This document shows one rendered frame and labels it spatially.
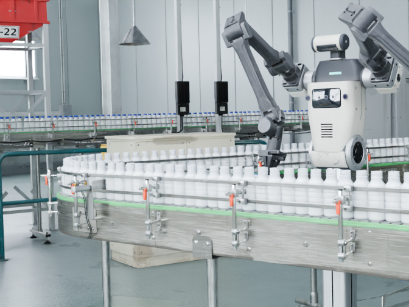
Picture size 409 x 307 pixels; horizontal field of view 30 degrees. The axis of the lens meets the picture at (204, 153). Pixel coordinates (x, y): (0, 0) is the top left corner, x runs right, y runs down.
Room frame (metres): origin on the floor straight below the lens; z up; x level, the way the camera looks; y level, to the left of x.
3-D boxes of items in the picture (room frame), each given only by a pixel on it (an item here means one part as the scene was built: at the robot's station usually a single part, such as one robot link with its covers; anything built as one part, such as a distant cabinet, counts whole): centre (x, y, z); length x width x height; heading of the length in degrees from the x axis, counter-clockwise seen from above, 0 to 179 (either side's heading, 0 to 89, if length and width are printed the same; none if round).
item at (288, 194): (2.79, -0.31, 1.08); 0.06 x 0.06 x 0.17
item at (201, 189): (3.05, 0.01, 1.08); 0.06 x 0.06 x 0.17
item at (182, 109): (9.12, 0.26, 1.55); 0.17 x 0.15 x 0.42; 122
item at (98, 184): (3.37, 0.52, 0.96); 0.23 x 0.10 x 0.27; 140
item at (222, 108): (9.41, -0.21, 1.55); 0.17 x 0.15 x 0.42; 122
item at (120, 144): (7.32, 0.32, 0.59); 1.10 x 0.62 x 1.18; 122
